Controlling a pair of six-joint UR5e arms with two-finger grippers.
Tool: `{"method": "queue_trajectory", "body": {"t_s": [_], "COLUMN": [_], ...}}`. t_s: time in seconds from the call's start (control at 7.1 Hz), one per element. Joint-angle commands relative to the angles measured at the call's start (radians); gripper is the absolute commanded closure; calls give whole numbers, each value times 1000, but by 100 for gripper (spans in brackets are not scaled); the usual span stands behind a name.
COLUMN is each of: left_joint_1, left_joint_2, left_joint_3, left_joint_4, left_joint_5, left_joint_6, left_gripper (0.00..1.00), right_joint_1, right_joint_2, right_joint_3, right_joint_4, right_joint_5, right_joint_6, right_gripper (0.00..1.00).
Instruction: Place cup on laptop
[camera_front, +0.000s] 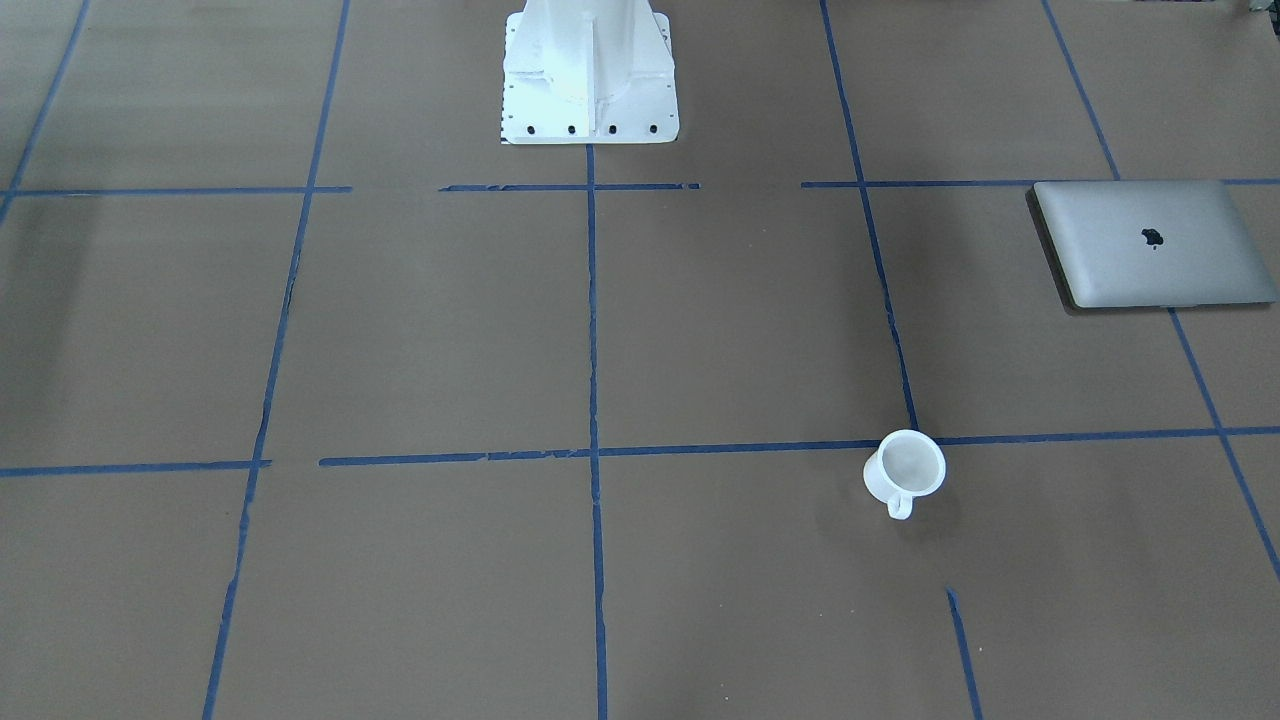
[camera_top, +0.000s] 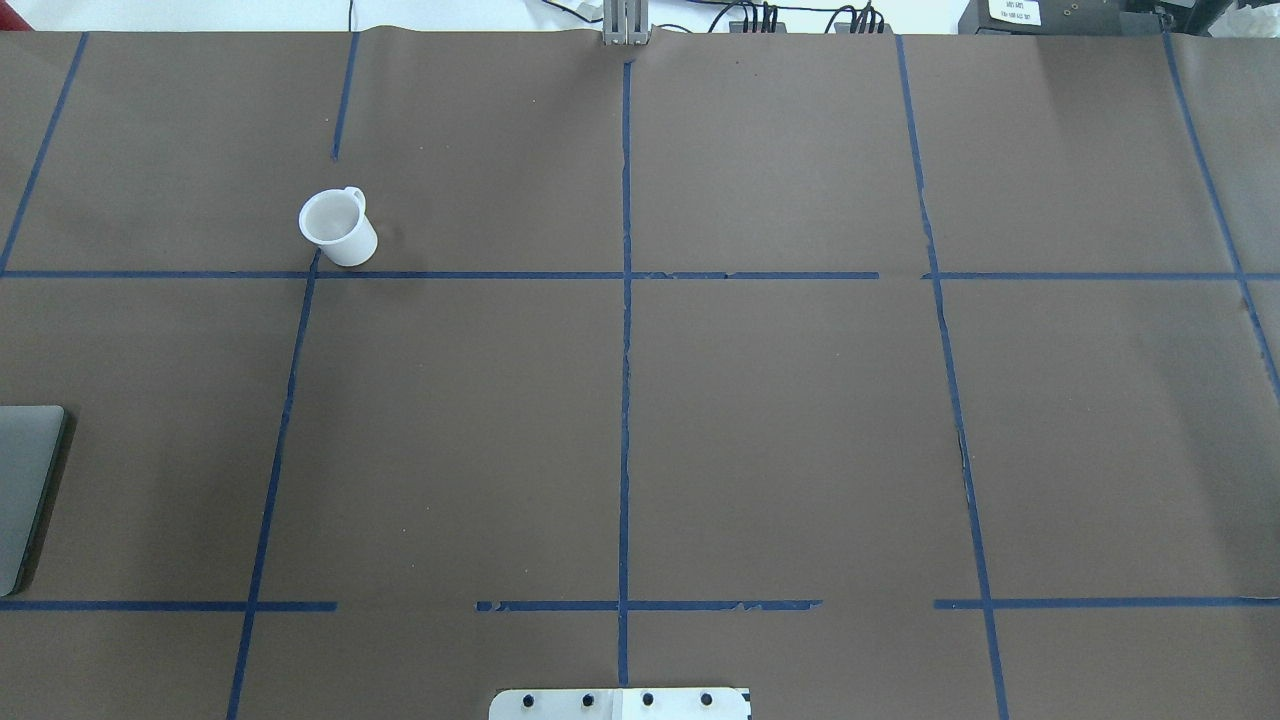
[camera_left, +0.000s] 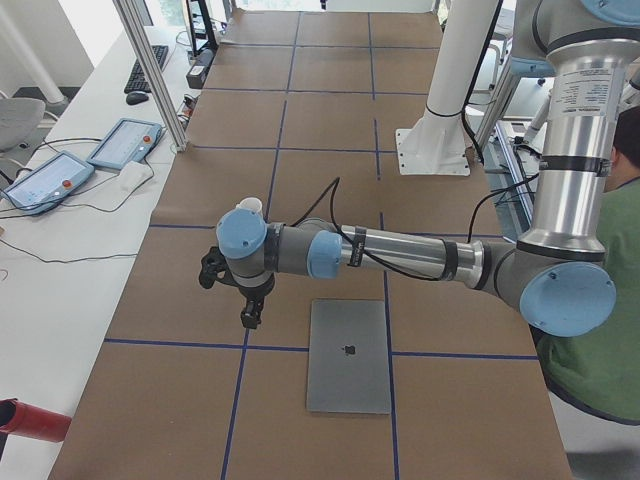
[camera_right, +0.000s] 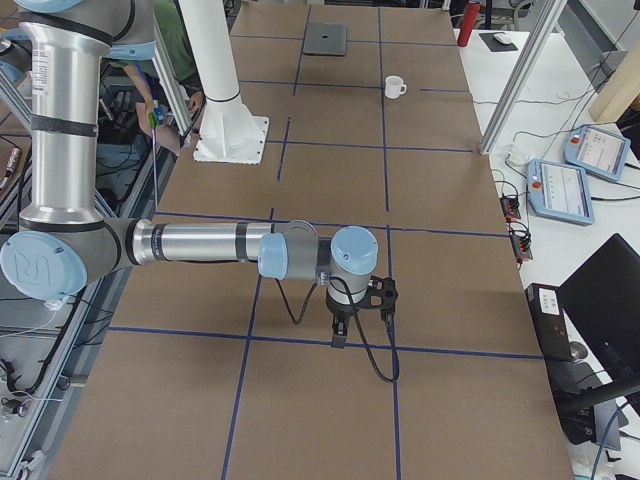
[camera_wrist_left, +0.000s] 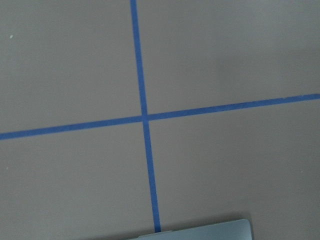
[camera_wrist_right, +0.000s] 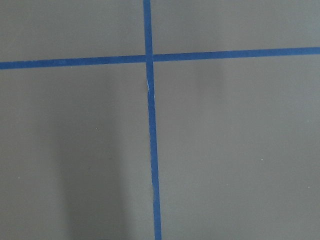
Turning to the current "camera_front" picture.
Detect grey closed laptop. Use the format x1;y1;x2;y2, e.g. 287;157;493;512
1030;179;1277;310

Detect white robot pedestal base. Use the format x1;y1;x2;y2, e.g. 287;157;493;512
499;1;680;145

